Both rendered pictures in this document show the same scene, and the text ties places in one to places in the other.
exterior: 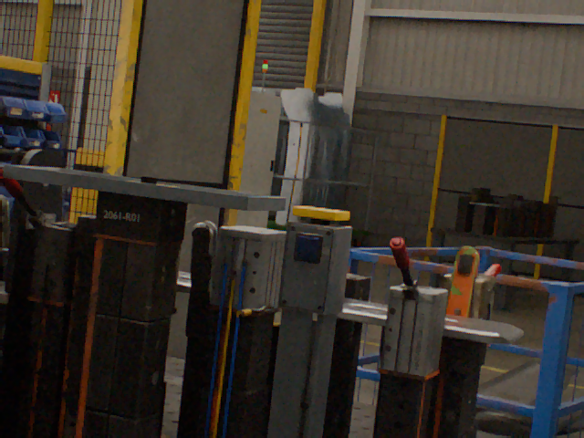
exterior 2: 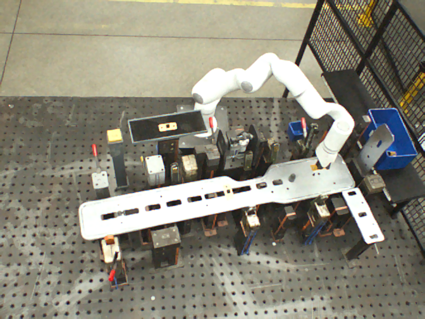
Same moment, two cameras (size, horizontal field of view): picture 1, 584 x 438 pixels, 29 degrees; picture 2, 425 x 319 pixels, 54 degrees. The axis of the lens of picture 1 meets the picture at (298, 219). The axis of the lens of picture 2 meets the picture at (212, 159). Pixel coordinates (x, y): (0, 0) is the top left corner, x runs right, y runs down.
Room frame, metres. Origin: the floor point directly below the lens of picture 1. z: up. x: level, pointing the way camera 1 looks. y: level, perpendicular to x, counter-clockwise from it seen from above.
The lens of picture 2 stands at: (2.59, -0.48, 2.81)
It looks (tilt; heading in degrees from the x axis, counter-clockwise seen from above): 57 degrees down; 135
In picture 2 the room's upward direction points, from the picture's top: 11 degrees clockwise
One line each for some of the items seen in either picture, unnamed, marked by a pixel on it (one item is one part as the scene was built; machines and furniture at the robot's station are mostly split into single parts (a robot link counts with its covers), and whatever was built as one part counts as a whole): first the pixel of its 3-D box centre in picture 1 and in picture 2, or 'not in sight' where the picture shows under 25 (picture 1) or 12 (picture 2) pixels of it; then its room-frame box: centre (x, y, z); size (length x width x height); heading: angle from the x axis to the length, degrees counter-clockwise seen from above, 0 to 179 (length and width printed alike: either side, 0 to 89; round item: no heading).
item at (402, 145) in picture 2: not in sight; (386, 138); (2.19, 1.19, 1.10); 0.30 x 0.17 x 0.13; 152
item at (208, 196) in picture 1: (144, 187); (167, 126); (1.56, 0.22, 1.16); 0.37 x 0.14 x 0.02; 70
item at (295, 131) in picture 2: not in sight; (297, 131); (1.76, 1.06, 0.74); 0.11 x 0.10 x 0.09; 70
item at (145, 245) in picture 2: (327, 397); (144, 223); (1.81, -0.08, 0.84); 0.17 x 0.06 x 0.29; 160
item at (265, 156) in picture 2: not in sight; (265, 161); (1.87, 0.65, 0.88); 0.11 x 0.09 x 0.37; 160
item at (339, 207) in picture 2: not in sight; (330, 217); (2.31, 0.76, 0.84); 0.11 x 0.10 x 0.28; 160
